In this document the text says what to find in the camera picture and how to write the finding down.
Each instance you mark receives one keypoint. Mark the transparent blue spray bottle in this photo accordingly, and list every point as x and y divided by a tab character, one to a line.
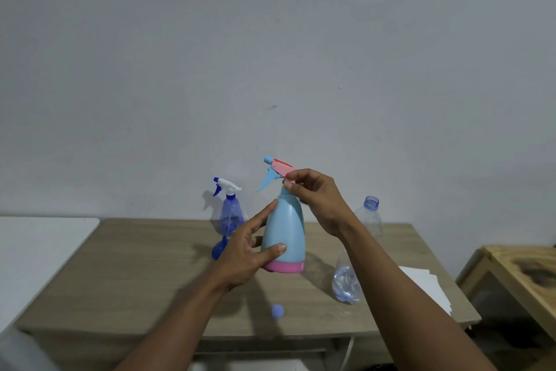
230	212

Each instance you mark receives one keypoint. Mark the person's left hand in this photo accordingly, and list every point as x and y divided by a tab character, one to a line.
236	260

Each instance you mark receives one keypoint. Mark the light wooden side table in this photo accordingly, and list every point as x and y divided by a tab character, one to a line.
517	271

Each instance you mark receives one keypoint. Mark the person's left thumb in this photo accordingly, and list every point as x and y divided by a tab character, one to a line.
272	252

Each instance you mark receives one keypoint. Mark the white table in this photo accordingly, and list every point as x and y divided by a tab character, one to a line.
34	258

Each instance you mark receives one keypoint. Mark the stack of white paper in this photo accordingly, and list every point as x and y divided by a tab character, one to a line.
430	286

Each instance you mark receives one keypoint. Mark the person's right thumb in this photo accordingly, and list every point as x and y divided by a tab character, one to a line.
293	186

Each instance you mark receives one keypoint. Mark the light blue pink spray bottle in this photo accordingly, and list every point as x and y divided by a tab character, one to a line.
284	227

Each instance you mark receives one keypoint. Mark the blue plastic funnel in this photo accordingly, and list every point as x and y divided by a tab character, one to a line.
218	250

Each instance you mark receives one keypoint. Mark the person's left forearm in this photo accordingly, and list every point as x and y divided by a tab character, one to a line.
178	327

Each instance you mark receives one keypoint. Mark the person's right forearm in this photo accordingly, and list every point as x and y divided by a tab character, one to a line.
404	305

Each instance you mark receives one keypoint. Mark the person's right hand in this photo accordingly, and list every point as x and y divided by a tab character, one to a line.
325	201

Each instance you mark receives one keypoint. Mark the blue bottle cap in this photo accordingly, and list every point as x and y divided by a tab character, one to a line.
277	311

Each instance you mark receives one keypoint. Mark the clear plastic water bottle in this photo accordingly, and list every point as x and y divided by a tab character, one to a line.
345	284

